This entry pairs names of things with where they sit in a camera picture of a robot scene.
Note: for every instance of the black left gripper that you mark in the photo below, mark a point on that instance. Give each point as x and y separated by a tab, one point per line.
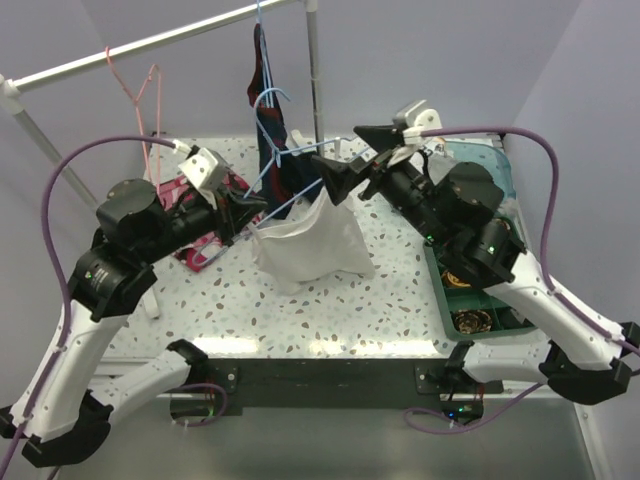
229	219

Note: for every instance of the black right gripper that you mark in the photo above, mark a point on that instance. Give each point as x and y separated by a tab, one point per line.
339	178

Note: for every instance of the light blue wire hanger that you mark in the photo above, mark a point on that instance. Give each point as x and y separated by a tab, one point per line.
275	159

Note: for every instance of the white tank top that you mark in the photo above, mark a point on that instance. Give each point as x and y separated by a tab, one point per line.
325	240

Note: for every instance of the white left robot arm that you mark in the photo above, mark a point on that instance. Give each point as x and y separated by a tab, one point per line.
61	419

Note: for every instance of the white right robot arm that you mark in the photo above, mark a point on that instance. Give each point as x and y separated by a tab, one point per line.
581	355

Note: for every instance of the navy maroon tank top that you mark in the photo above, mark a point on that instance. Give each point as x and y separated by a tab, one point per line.
277	173

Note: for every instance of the blue hanger with navy top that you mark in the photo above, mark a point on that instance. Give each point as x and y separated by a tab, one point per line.
269	99

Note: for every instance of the dark navy folded garment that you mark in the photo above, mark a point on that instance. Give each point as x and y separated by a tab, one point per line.
297	173

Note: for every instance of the pink camouflage garment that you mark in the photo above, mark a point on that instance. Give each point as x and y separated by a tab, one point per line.
195	255

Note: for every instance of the teal plastic laundry basket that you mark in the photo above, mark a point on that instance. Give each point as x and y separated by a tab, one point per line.
489	157

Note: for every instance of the yellow black rolled belt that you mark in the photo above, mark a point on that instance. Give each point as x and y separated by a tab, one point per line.
453	282

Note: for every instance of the green compartment tray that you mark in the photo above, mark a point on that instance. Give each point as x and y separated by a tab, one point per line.
507	322

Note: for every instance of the brown patterned rolled belt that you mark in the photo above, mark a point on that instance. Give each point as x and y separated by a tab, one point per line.
470	322

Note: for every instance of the silver clothes rack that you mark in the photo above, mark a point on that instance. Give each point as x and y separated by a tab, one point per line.
69	67

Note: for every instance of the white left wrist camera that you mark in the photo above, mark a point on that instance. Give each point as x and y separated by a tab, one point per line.
205	170

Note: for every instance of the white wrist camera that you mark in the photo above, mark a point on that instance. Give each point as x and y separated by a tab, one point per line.
415	119
205	170

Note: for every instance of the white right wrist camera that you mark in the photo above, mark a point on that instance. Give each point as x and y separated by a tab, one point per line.
415	119

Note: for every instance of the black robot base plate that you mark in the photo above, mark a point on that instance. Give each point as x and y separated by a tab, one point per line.
361	383

